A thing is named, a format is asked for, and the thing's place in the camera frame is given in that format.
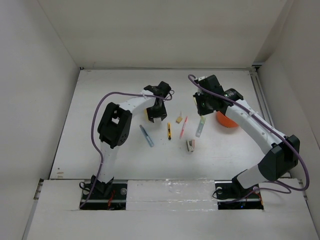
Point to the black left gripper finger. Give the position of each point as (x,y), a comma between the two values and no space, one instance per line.
(151,118)
(163,116)

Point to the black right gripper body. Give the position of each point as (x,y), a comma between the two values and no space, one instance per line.
(203,103)

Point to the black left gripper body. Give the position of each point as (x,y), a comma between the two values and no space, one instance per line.
(156,110)

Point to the tan eraser block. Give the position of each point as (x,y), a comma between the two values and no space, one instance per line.
(178,120)

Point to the thin pink highlighter pen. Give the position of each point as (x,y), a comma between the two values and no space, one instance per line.
(183,127)

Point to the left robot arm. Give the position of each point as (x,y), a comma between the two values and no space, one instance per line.
(114,128)

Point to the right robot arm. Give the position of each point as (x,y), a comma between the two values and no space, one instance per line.
(281,152)

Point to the yellow thick highlighter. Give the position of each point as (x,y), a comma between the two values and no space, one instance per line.
(145,113)

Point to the yellow utility knife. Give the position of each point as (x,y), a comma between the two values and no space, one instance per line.
(169,132)

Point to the green thick highlighter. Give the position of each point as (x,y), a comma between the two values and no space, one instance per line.
(200,126)

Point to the blue mechanical pencil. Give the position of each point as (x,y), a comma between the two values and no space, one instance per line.
(146,135)

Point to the orange round container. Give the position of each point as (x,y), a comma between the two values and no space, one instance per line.
(225,121)

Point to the small pink white stapler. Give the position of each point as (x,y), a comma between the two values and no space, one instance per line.
(190,145)

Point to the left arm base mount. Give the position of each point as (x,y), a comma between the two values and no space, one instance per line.
(111,196)

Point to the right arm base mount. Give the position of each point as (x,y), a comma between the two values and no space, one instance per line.
(231,197)

